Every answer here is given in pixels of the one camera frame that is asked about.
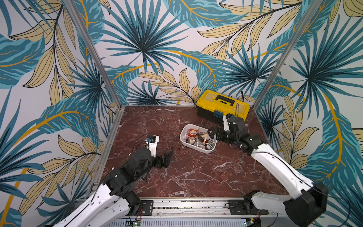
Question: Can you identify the white plastic storage tray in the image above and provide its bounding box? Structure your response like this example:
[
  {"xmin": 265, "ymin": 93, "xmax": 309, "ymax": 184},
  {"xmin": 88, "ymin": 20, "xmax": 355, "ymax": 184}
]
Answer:
[{"xmin": 180, "ymin": 124, "xmax": 217, "ymax": 154}]

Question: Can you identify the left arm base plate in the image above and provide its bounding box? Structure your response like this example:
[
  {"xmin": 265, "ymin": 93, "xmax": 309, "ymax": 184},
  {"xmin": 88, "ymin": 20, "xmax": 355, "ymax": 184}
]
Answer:
[{"xmin": 127, "ymin": 200, "xmax": 154, "ymax": 216}]

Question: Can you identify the red translucent watch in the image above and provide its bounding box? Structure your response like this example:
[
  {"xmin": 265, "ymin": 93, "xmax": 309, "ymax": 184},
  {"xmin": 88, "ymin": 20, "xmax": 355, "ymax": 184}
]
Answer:
[{"xmin": 188, "ymin": 128, "xmax": 199, "ymax": 137}]

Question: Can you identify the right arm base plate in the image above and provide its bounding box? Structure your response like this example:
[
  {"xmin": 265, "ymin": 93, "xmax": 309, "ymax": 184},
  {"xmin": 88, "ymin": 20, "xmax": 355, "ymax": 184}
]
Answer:
[{"xmin": 225, "ymin": 200, "xmax": 268, "ymax": 217}]

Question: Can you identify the beige watch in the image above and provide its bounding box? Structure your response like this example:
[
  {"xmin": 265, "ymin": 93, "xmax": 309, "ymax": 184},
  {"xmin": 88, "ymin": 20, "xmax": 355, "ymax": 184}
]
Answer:
[{"xmin": 200, "ymin": 134, "xmax": 210, "ymax": 143}]

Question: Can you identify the yellow black plastic toolbox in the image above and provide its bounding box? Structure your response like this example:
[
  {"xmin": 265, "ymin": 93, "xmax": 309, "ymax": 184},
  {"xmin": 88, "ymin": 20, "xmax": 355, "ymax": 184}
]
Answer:
[{"xmin": 196, "ymin": 90, "xmax": 250, "ymax": 125}]

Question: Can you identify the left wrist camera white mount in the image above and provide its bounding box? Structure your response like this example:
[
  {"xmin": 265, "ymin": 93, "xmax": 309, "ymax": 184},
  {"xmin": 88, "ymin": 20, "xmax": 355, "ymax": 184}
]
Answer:
[{"xmin": 146, "ymin": 134, "xmax": 159, "ymax": 158}]

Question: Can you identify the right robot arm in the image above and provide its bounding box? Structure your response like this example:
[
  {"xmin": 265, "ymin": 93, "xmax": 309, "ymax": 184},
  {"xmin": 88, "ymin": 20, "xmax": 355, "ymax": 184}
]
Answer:
[{"xmin": 208, "ymin": 114, "xmax": 329, "ymax": 227}]

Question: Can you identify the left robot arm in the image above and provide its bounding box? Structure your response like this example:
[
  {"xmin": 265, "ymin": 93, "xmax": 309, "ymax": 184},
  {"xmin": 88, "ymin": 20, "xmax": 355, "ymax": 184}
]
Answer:
[{"xmin": 56, "ymin": 147, "xmax": 173, "ymax": 227}]

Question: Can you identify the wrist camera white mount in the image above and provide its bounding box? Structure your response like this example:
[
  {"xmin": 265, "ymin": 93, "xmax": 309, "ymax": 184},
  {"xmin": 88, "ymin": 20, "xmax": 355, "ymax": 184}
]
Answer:
[
  {"xmin": 222, "ymin": 113, "xmax": 232, "ymax": 131},
  {"xmin": 146, "ymin": 134, "xmax": 159, "ymax": 158}
]

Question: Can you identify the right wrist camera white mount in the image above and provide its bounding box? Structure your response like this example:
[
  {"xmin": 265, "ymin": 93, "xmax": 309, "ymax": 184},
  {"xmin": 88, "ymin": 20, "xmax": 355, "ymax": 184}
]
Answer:
[{"xmin": 222, "ymin": 113, "xmax": 232, "ymax": 131}]

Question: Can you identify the aluminium front rail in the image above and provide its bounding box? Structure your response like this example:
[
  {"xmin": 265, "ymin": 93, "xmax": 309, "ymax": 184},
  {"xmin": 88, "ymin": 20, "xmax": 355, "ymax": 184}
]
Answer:
[{"xmin": 66, "ymin": 198, "xmax": 315, "ymax": 227}]

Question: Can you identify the black strap watch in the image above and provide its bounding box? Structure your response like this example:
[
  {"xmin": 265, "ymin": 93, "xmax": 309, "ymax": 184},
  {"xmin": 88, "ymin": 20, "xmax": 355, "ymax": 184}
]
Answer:
[{"xmin": 204, "ymin": 142, "xmax": 215, "ymax": 150}]

